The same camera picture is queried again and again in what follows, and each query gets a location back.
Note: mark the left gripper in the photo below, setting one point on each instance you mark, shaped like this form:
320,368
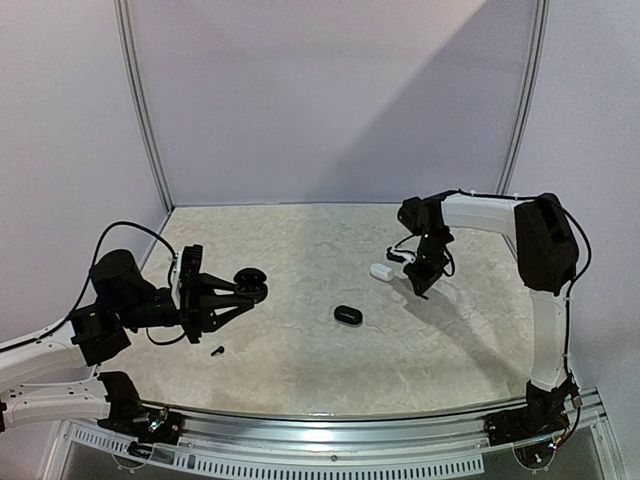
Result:
198,302

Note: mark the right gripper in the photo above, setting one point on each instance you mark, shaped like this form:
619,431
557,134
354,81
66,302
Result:
425,268

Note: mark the round black case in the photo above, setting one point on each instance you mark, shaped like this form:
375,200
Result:
250,283

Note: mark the white earbud charging case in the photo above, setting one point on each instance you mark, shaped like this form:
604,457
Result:
382,272

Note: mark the black stem earbud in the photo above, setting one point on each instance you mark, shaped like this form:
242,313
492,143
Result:
218,351

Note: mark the black earbud charging case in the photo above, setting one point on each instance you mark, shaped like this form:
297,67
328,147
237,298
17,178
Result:
348,316

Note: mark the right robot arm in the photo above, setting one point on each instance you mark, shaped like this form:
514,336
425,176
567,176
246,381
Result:
547,254

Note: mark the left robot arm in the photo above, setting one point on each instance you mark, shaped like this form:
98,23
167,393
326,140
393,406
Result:
125,303

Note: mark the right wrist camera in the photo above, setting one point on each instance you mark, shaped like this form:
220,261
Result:
400,256

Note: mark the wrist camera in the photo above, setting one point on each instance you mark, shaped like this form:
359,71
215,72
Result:
400,256
174,279

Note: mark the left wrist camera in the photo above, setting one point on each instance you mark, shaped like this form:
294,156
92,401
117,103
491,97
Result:
174,279

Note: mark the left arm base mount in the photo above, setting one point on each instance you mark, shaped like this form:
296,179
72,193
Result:
148,425

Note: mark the aluminium front rail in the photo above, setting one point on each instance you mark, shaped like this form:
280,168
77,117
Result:
451,444

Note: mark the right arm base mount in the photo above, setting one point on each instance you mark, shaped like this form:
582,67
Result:
538,418

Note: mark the right frame post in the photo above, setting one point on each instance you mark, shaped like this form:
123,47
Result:
527,91

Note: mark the frame post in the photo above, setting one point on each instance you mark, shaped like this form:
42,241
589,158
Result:
124,21
527,91

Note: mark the left frame post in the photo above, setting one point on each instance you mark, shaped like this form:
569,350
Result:
124,21

